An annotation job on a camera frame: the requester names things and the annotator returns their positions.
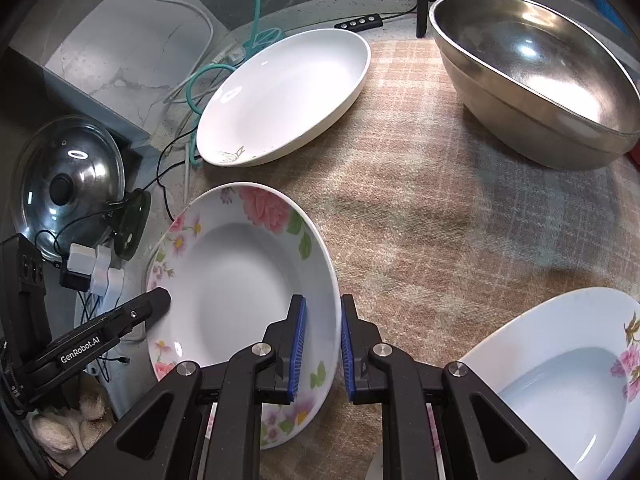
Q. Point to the plaid beige tablecloth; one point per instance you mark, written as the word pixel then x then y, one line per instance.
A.
pixel 425 220

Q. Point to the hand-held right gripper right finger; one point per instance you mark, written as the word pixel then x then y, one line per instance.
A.
pixel 347 350

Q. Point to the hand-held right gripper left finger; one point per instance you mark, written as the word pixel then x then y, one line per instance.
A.
pixel 298 350

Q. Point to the dark green disc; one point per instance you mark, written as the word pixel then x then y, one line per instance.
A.
pixel 131 225

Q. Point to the person's left hand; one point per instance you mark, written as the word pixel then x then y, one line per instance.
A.
pixel 65 430

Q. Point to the glass pot lid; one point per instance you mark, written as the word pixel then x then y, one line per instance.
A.
pixel 75 170

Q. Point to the blue plastic bowl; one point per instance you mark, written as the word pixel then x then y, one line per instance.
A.
pixel 610 5

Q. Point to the round pink floral plate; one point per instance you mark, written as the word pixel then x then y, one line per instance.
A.
pixel 225 285

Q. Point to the oval pink floral plate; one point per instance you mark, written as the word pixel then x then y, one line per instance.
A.
pixel 565 390

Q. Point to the black inline controller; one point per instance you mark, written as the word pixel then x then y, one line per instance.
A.
pixel 357 21

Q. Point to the white oval plate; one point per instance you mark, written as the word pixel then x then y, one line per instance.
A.
pixel 285 90

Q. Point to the white plug adapter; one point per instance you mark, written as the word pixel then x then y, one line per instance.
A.
pixel 109 272
pixel 81 259

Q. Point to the large steel bowl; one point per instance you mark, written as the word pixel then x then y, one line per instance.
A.
pixel 525 60

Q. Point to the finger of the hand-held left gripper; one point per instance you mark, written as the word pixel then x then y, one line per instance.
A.
pixel 145 307

